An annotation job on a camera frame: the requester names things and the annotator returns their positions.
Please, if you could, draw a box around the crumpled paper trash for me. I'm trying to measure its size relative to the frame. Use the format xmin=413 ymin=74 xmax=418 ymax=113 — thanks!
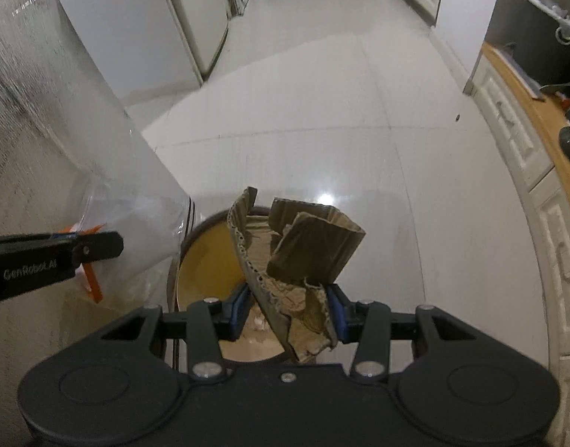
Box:
xmin=249 ymin=313 xmax=271 ymax=332

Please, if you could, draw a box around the white refrigerator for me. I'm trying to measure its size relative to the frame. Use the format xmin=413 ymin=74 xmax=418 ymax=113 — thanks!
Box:
xmin=171 ymin=0 xmax=228 ymax=81

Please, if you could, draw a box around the silver insulated panel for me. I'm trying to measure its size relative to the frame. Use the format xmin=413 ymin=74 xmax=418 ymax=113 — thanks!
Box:
xmin=0 ymin=0 xmax=190 ymax=446

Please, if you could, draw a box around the round brown trash bin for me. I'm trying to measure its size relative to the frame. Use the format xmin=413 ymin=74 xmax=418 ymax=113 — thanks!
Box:
xmin=176 ymin=210 xmax=288 ymax=366

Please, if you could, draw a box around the brown cardboard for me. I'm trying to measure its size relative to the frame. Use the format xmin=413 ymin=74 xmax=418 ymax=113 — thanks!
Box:
xmin=227 ymin=187 xmax=366 ymax=363

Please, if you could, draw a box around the white drawer cabinet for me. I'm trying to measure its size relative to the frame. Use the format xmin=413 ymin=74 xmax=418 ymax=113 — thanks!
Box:
xmin=472 ymin=45 xmax=570 ymax=446

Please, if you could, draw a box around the wooden countertop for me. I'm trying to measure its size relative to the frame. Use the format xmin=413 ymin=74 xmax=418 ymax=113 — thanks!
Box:
xmin=472 ymin=42 xmax=570 ymax=205

